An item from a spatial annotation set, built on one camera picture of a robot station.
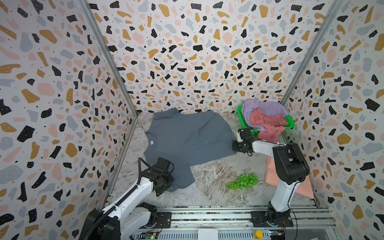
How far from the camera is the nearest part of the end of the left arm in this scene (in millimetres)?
603

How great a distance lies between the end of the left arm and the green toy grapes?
336 mm

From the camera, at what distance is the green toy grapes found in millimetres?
836
